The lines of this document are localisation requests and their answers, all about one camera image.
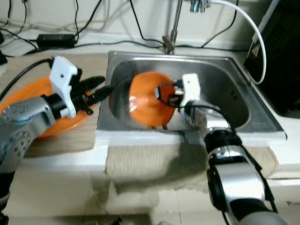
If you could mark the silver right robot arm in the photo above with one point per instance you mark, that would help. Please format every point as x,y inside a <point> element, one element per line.
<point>239,187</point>

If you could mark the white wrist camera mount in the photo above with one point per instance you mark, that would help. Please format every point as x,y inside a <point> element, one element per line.
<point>63,75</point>
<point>192,86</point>

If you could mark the black power adapter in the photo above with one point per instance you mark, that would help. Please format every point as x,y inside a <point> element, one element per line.
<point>56,41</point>

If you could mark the orange bowl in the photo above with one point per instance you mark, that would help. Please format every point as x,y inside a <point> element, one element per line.
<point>145,101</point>

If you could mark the steel faucet pipe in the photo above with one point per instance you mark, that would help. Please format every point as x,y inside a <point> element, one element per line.
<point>174,23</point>

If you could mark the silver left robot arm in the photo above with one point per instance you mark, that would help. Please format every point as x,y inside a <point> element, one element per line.
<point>23,122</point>

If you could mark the stainless steel sink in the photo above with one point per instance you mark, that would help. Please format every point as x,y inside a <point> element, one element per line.
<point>220,79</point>

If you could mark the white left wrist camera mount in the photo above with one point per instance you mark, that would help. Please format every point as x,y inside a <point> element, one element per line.
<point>63,75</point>

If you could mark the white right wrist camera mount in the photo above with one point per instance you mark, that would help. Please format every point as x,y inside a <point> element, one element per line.
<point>192,86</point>

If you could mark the black countertop appliance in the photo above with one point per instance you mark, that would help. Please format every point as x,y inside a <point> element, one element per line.
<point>286,56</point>

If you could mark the orange plate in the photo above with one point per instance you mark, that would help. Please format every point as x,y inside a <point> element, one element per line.
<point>28,86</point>

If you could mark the beige woven counter mat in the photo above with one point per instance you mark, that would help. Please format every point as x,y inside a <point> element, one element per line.
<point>28,63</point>

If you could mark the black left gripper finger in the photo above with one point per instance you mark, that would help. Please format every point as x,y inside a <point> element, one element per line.
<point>93,81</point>
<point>101,93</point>

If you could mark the steel water valve fitting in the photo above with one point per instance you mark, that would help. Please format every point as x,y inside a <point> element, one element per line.
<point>200,4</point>

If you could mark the beige hanging towel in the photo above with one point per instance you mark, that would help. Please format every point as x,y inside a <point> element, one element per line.
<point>150,164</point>

